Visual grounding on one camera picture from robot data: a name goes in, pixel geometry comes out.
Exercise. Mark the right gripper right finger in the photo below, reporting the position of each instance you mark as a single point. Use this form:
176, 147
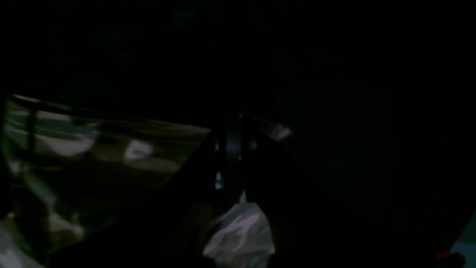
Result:
289, 197

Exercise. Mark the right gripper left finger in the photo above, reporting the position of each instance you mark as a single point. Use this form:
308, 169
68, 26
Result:
211, 173

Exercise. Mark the camouflage t-shirt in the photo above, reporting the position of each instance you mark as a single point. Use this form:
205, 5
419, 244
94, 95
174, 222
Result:
94, 189

